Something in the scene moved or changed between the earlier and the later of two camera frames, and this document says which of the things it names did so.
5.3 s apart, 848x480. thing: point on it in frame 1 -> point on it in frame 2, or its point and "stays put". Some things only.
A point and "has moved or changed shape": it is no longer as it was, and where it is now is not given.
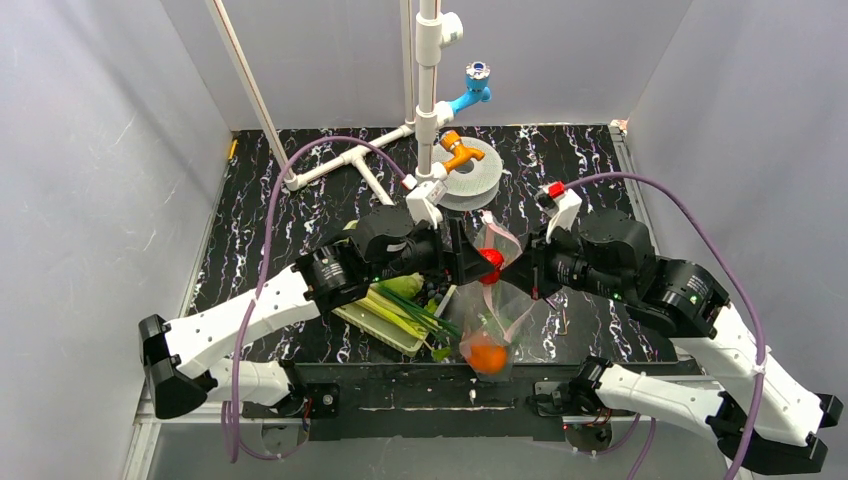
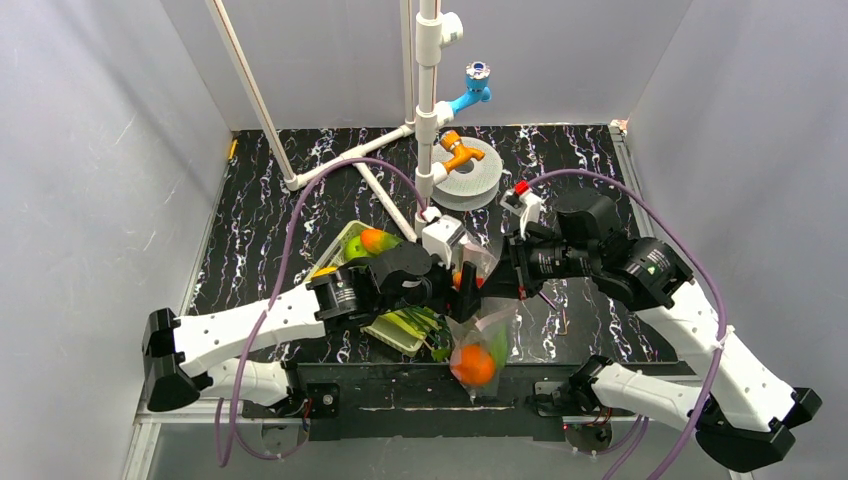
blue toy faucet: [477, 84] stays put
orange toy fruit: [488, 358] has moved or changed shape
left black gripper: [456, 251] -> [447, 285]
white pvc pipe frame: [434, 29] stays put
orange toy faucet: [451, 141] stays put
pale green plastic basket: [361, 317] stays put
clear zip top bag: [488, 344] has moved or changed shape
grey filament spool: [471, 183] stays put
